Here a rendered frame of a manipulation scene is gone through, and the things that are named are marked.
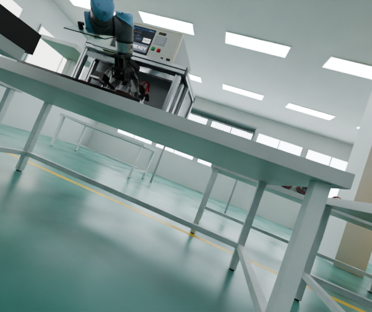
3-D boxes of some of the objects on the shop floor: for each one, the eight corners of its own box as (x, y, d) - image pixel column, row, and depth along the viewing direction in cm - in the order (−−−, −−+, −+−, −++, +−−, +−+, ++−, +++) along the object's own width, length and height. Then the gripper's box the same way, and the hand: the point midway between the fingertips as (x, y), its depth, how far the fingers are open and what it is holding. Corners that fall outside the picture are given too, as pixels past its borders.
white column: (363, 278, 312) (424, 83, 332) (332, 265, 320) (393, 75, 341) (343, 265, 361) (397, 96, 382) (317, 254, 369) (371, 89, 390)
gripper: (100, 48, 91) (103, 92, 103) (135, 59, 87) (134, 103, 99) (112, 46, 98) (114, 88, 110) (146, 56, 94) (143, 98, 106)
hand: (127, 93), depth 106 cm, fingers closed on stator, 13 cm apart
